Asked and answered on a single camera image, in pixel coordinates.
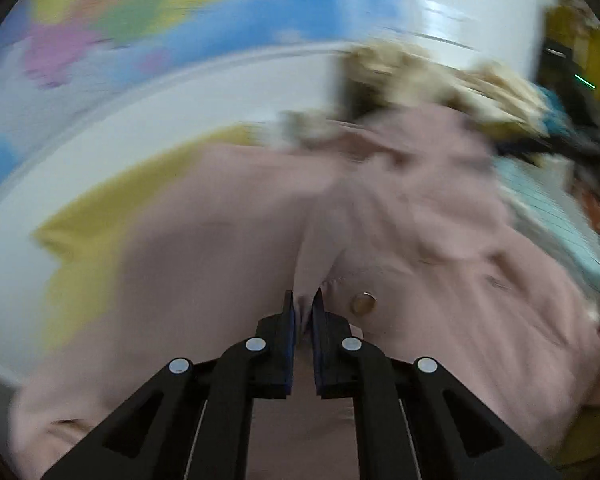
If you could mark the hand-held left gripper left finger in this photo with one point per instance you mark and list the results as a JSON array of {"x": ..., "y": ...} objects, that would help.
[{"x": 289, "y": 350}]

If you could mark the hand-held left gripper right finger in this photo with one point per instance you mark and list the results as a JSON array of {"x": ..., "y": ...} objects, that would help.
[{"x": 317, "y": 350}]

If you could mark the pink coat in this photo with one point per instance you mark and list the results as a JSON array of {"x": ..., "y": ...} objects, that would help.
[{"x": 220, "y": 235}]

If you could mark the dark cloth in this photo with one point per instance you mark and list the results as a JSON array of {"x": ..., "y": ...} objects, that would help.
[{"x": 570, "y": 145}]

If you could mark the light blue striped cloth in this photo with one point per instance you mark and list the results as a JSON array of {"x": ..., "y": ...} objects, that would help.
[{"x": 550, "y": 210}]

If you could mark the yellow bed sheet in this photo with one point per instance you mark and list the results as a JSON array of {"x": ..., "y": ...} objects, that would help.
[{"x": 80, "y": 240}]

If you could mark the wall map poster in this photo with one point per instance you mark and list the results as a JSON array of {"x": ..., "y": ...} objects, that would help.
[{"x": 180, "y": 15}]

